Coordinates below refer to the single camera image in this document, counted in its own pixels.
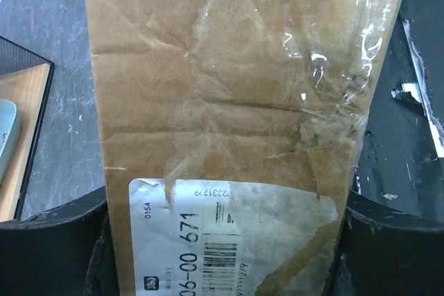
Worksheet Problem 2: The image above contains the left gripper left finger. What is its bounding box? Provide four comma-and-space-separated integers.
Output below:
1, 188, 118, 295

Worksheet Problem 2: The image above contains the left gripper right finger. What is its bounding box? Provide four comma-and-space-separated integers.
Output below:
332, 192, 443, 295

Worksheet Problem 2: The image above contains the brown cardboard express box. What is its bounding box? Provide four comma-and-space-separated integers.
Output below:
86, 0, 401, 295

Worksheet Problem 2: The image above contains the teal rectangular plate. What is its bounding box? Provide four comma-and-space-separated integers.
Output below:
1, 99, 20, 182

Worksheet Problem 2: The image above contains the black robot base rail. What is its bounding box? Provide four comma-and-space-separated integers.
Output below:
352, 0, 443, 222

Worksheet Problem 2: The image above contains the black wire wooden shelf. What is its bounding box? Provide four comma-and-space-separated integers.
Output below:
1, 37, 55, 222

